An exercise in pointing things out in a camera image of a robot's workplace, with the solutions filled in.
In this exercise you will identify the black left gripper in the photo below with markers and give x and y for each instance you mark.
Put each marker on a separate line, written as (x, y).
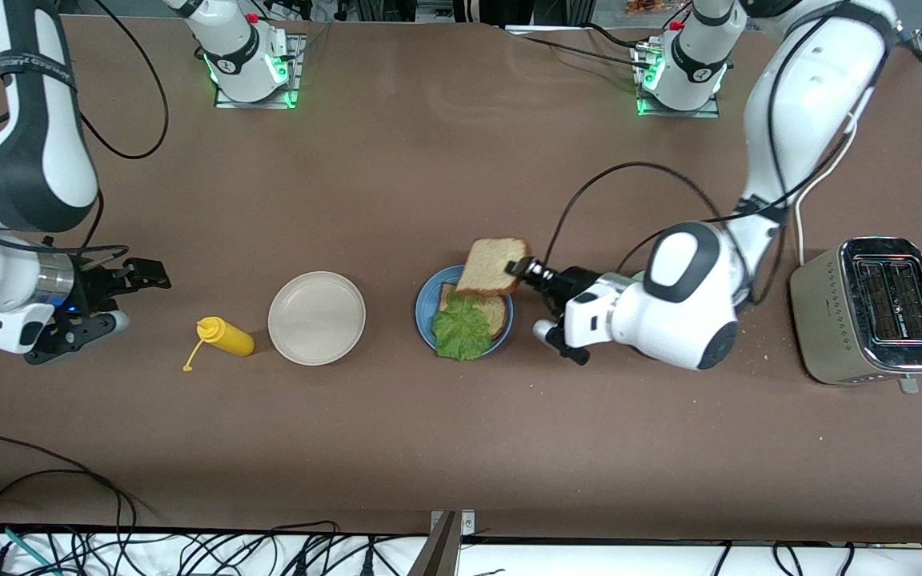
(575, 283)

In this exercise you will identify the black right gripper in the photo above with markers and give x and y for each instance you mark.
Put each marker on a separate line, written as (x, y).
(98, 290)

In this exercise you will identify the brown bread slice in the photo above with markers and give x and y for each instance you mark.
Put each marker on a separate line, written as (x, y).
(489, 268)
(497, 316)

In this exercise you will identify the green lettuce leaf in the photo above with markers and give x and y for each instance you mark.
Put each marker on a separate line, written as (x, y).
(461, 330)

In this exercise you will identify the yellow mustard squeeze bottle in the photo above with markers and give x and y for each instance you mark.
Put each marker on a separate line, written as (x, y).
(229, 336)

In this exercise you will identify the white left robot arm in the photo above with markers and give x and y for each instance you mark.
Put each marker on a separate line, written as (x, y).
(789, 120)

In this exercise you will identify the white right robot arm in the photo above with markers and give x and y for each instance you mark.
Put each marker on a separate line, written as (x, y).
(21, 160)

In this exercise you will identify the pale green round plate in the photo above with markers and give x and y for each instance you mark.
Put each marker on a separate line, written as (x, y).
(633, 276)

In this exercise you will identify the blue round plate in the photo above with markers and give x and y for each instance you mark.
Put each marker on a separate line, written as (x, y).
(425, 312)

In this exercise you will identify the beige round plate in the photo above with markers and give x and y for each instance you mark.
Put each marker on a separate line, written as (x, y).
(317, 318)

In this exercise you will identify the orange food packet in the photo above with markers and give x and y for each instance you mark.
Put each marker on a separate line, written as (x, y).
(653, 6)

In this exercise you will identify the silver two-slot toaster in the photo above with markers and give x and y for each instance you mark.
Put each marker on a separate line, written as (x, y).
(829, 320)

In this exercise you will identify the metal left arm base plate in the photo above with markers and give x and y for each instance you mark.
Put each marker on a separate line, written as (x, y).
(705, 113)

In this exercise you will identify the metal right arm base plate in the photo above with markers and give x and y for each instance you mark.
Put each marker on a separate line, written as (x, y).
(298, 80)

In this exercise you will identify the metal table edge bracket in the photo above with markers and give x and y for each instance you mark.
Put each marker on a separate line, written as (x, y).
(437, 556)

